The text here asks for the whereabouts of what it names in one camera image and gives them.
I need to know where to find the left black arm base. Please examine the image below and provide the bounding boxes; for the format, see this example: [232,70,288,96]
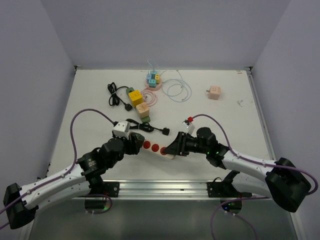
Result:
[84,176,120,215]

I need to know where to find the pink round charging base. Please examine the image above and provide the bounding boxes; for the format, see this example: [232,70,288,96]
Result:
[145,79,163,92]

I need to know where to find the aluminium frame rail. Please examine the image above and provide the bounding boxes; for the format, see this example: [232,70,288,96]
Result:
[32,178,296,201]

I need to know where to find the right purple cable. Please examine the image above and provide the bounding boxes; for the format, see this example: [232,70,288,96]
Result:
[192,114,318,200]

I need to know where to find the green power strip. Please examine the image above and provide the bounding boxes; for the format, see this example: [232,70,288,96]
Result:
[126,87,151,123]

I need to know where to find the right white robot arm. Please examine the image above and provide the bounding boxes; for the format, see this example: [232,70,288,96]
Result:
[162,127,311,213]

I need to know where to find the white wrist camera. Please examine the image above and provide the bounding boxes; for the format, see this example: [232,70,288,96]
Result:
[182,116,195,135]
[112,120,130,139]

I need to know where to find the black power strip cord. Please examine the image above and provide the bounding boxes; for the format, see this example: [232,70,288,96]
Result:
[126,118,171,137]

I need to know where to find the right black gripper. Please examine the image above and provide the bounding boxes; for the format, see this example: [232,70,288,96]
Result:
[163,131,209,157]

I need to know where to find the purple cable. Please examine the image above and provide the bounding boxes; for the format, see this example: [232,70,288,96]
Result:
[192,114,318,200]
[0,108,117,230]

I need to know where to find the beige cube adapter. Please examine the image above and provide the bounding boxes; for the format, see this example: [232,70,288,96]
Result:
[135,102,150,119]

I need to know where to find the light green coiled cable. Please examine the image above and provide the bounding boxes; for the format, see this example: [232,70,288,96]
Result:
[159,69,191,101]

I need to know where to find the blue charger cube front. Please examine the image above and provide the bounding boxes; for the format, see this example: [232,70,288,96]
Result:
[148,79,157,88]

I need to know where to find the beige power strip red sockets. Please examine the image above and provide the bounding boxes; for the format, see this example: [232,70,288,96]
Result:
[142,139,175,160]

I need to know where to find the light blue coiled cable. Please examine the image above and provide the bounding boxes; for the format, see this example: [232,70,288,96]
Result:
[147,58,193,103]

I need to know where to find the yellow cube adapter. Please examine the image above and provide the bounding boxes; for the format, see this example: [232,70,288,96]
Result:
[128,90,144,108]

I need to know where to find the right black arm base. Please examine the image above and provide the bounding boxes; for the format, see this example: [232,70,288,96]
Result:
[206,170,252,204]

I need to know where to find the dark green cube adapter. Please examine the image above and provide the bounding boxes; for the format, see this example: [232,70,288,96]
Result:
[135,133,145,147]

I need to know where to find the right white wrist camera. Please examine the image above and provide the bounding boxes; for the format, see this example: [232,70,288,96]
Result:
[182,116,195,135]

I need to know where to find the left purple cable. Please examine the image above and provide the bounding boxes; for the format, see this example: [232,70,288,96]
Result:
[0,108,117,230]

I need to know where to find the pink cube adapter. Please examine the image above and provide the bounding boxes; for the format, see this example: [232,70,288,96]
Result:
[205,85,221,100]

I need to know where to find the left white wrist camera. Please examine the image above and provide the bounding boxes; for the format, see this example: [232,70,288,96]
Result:
[112,120,130,139]

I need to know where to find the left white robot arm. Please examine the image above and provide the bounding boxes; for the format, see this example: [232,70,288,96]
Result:
[1,132,145,230]

